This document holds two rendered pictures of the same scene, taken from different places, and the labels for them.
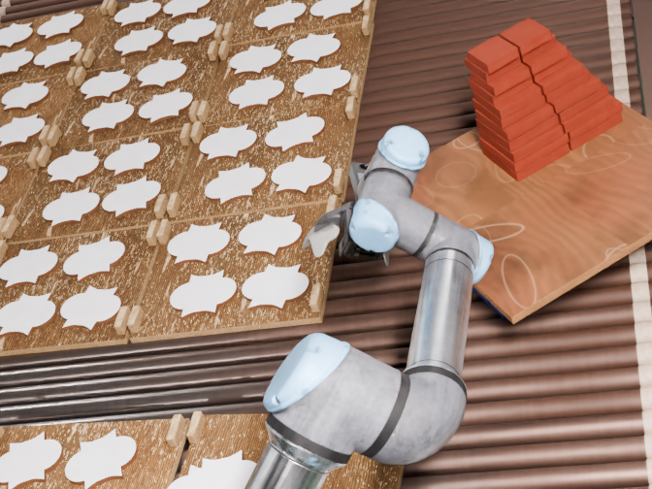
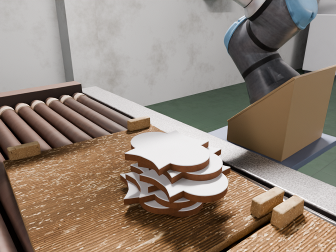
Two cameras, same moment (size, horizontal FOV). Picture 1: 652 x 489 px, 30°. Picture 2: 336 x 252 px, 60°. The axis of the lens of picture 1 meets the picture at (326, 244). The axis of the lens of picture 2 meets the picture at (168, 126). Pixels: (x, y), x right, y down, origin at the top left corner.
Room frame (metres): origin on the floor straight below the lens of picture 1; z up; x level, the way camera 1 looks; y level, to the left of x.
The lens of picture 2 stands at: (1.73, 0.50, 1.22)
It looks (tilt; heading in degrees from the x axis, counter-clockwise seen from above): 22 degrees down; 210
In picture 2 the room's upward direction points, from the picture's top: straight up
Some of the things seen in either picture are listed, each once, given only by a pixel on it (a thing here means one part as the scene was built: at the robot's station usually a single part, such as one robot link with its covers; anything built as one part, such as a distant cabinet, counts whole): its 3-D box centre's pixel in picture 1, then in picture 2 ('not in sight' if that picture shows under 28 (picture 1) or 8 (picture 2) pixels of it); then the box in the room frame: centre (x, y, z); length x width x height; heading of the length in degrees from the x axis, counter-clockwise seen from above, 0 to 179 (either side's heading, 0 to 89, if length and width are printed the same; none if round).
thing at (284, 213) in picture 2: not in sight; (288, 210); (1.34, 0.49, 0.95); 0.06 x 0.02 x 0.03; 156
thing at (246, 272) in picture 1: (237, 265); not in sight; (1.99, 0.19, 0.94); 0.41 x 0.35 x 0.04; 69
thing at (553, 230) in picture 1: (546, 185); not in sight; (1.77, -0.43, 1.03); 0.50 x 0.50 x 0.02; 14
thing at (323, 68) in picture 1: (286, 70); not in sight; (2.65, -0.06, 0.94); 0.41 x 0.35 x 0.04; 69
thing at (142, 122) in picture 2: not in sight; (139, 123); (1.17, 0.10, 0.95); 0.06 x 0.02 x 0.03; 155
